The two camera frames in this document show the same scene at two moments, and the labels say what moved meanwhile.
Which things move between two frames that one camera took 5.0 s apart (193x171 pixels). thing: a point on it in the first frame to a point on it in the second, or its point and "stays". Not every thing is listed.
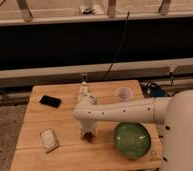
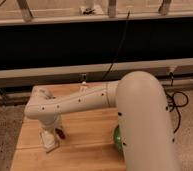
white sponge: (50, 140) stays
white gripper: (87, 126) to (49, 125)
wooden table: (50, 137) stays
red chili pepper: (88, 136) to (60, 132)
